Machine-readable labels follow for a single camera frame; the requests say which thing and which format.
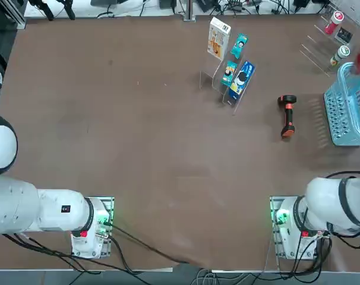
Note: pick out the aluminium frame rail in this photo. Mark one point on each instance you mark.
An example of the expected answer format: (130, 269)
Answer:
(13, 15)

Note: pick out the white cookie box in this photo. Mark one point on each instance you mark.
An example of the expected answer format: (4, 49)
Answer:
(217, 41)

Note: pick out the green lid white bottle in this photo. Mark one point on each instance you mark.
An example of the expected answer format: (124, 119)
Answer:
(340, 55)

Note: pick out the orange black barcode scanner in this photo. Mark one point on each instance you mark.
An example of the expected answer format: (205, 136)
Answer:
(287, 115)

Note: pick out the black tripod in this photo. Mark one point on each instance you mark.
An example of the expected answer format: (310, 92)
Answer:
(47, 10)

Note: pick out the light blue shopping basket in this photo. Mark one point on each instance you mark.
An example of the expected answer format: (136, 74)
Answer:
(346, 143)

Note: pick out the clear acrylic stepped shelf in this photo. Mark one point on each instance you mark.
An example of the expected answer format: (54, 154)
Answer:
(313, 50)
(208, 78)

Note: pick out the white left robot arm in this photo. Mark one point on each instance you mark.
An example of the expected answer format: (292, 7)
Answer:
(19, 205)

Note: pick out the teal cartoon snack packet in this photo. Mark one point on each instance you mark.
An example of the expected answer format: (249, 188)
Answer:
(239, 44)
(229, 72)

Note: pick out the blue Oreo cookie box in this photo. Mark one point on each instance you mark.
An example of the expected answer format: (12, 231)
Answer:
(242, 80)

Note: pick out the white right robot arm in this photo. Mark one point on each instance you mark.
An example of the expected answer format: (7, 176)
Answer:
(325, 205)

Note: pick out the small black box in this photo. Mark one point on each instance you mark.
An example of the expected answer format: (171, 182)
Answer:
(344, 35)

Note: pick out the aluminium post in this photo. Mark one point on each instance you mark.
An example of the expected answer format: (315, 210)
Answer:
(189, 10)

